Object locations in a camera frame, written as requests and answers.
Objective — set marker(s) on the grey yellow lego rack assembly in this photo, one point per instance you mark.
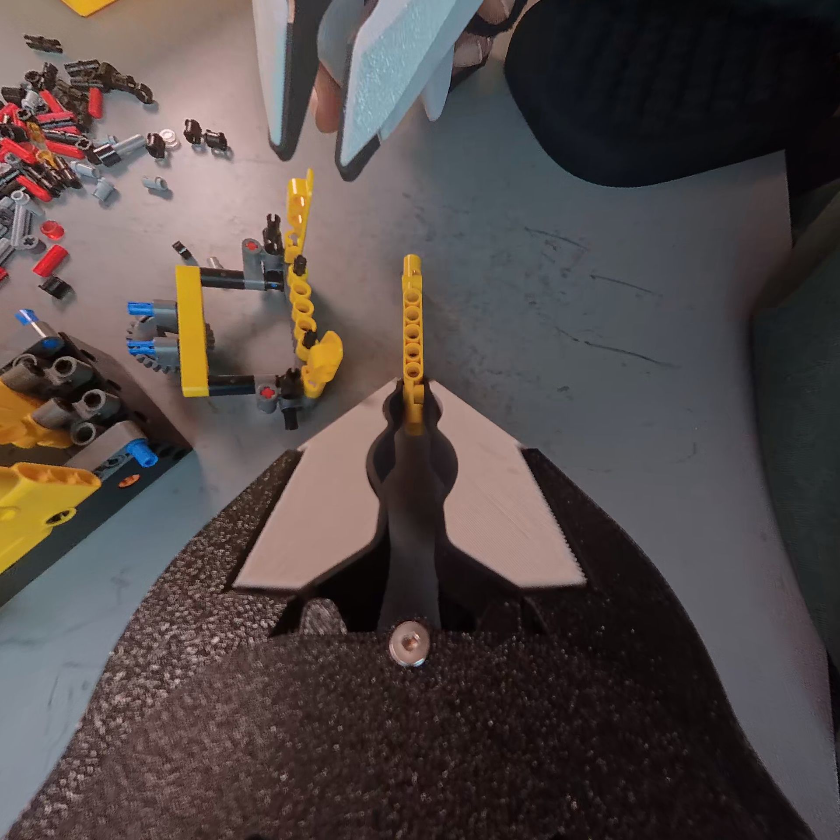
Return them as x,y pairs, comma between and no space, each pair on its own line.
305,308

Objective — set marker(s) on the person's right hand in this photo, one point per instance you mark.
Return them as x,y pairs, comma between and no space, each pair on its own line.
326,105

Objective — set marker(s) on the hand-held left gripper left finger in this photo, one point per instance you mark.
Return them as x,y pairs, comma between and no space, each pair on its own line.
321,518

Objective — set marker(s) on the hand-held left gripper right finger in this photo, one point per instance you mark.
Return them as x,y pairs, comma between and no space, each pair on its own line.
505,518

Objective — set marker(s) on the yellow plastic storage bin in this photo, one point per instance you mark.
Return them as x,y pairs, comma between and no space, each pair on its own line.
88,5

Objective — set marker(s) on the grey lego gear with blue pins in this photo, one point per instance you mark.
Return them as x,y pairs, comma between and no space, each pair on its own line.
154,344

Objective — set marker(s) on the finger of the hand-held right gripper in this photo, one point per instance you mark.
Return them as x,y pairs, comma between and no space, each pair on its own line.
272,65
400,59

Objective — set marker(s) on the yellow lego beam with black pins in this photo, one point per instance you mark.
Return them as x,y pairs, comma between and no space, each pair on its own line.
193,328

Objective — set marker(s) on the large yellow black lego model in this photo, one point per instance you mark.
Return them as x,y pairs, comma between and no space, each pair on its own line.
52,407

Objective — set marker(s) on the black padded armrest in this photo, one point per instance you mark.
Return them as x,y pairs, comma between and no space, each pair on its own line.
656,85

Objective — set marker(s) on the pile of small lego pins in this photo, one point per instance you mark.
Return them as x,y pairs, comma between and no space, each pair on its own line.
46,144

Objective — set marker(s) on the single black lego bush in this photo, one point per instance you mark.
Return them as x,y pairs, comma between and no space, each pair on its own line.
180,250

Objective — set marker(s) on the yellow lego panel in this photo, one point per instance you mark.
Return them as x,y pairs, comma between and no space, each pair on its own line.
413,328

